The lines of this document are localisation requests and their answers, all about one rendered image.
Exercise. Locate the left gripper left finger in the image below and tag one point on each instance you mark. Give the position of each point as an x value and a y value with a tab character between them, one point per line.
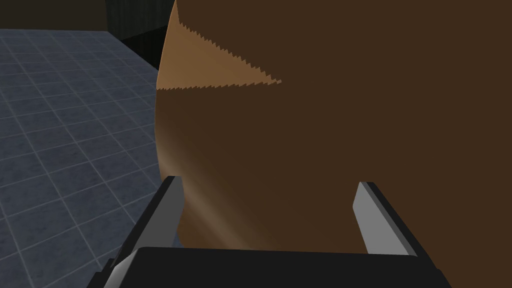
162	218

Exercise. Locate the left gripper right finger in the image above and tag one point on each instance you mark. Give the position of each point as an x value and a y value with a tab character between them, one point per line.
384	226

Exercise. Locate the brown round object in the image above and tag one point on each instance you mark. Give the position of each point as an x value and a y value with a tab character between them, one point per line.
320	132

